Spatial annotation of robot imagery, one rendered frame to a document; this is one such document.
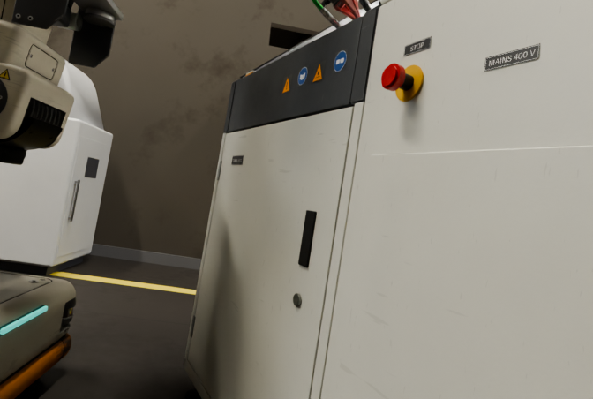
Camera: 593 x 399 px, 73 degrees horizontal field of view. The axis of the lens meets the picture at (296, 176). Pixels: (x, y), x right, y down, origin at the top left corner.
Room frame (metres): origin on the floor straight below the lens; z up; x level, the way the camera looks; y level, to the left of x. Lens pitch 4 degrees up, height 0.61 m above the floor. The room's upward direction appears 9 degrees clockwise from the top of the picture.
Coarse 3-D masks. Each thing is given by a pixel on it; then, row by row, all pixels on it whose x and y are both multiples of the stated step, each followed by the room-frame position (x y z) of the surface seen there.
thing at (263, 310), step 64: (256, 128) 1.02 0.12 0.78; (320, 128) 0.75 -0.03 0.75; (256, 192) 0.97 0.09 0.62; (320, 192) 0.72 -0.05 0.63; (256, 256) 0.92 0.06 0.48; (320, 256) 0.69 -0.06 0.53; (192, 320) 1.23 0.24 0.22; (256, 320) 0.87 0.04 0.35; (320, 320) 0.67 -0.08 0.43; (256, 384) 0.83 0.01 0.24
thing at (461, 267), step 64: (448, 0) 0.51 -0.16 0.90; (512, 0) 0.43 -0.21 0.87; (576, 0) 0.37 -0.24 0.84; (384, 64) 0.61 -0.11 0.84; (448, 64) 0.50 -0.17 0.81; (512, 64) 0.42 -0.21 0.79; (576, 64) 0.37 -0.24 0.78; (384, 128) 0.59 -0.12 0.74; (448, 128) 0.49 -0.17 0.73; (512, 128) 0.41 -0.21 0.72; (576, 128) 0.36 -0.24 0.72; (384, 192) 0.57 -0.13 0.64; (448, 192) 0.47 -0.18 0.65; (512, 192) 0.41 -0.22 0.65; (576, 192) 0.35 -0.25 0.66; (384, 256) 0.55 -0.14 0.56; (448, 256) 0.46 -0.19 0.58; (512, 256) 0.40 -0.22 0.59; (576, 256) 0.35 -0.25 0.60; (384, 320) 0.54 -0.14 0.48; (448, 320) 0.45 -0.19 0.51; (512, 320) 0.39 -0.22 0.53; (576, 320) 0.34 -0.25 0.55; (384, 384) 0.53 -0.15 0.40; (448, 384) 0.44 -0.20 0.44; (512, 384) 0.38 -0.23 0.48; (576, 384) 0.34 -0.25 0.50
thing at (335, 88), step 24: (360, 24) 0.68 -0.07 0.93; (312, 48) 0.82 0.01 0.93; (336, 48) 0.74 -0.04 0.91; (264, 72) 1.03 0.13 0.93; (288, 72) 0.91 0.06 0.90; (312, 72) 0.81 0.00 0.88; (336, 72) 0.73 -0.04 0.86; (240, 96) 1.17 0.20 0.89; (264, 96) 1.01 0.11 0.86; (288, 96) 0.89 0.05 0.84; (312, 96) 0.79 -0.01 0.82; (336, 96) 0.72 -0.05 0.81; (240, 120) 1.14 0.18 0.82; (264, 120) 0.99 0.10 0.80; (288, 120) 0.90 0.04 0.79
